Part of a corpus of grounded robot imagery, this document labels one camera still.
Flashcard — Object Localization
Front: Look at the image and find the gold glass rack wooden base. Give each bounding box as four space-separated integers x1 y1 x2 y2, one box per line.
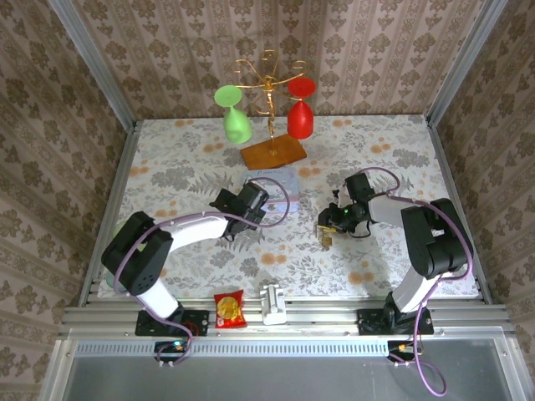
233 49 308 171

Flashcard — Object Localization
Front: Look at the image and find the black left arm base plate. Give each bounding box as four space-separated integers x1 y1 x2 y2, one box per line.
134 308 210 338

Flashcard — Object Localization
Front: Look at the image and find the floral tablecloth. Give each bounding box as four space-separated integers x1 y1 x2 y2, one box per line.
98 114 480 300

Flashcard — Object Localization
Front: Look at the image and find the white plastic bracket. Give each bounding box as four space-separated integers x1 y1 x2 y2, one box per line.
258 283 288 327

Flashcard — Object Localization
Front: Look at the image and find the pink printed box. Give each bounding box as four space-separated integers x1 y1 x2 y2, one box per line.
242 166 301 216

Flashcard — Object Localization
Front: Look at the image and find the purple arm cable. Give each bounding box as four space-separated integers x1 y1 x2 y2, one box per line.
111 177 292 369
361 166 476 396

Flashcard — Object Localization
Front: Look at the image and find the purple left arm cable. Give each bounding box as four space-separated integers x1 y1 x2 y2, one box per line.
111 177 292 369

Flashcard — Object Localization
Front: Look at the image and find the slotted grey cable duct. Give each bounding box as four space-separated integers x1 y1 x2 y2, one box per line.
73 339 509 357

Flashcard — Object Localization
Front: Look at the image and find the aluminium frame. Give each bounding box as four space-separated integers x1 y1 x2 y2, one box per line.
39 0 535 401

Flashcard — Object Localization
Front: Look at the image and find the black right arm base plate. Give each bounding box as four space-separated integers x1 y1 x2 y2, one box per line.
357 307 435 336

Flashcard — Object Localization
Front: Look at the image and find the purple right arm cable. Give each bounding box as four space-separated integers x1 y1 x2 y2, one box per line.
361 166 476 396

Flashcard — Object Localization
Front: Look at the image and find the red plastic wine glass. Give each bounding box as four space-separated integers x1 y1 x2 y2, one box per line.
286 77 317 140

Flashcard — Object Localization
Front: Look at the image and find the green plastic wine glass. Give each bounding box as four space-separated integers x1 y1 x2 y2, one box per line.
213 84 253 145

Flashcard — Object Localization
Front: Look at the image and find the small circuit board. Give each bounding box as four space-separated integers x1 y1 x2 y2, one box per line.
387 339 423 362
154 340 190 363

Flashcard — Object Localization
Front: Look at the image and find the red snack packet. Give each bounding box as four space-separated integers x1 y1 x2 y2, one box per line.
213 290 248 329

